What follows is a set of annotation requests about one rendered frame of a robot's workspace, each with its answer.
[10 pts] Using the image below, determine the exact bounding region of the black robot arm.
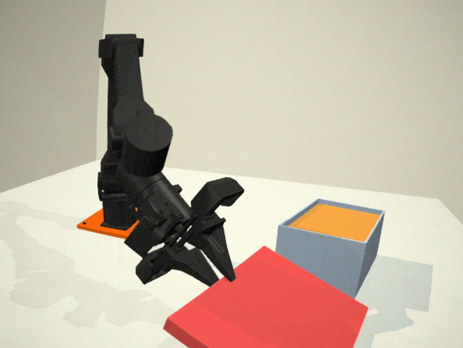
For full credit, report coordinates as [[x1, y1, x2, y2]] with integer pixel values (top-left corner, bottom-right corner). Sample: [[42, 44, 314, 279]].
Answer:
[[97, 34, 184, 258]]

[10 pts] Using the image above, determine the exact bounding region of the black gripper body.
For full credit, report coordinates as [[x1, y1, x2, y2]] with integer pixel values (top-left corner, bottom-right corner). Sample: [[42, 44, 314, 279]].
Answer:
[[135, 177, 245, 285]]

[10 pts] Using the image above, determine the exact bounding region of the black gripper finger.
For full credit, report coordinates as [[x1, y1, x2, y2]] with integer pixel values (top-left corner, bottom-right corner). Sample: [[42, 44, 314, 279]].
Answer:
[[161, 247, 220, 287], [186, 218, 236, 282]]

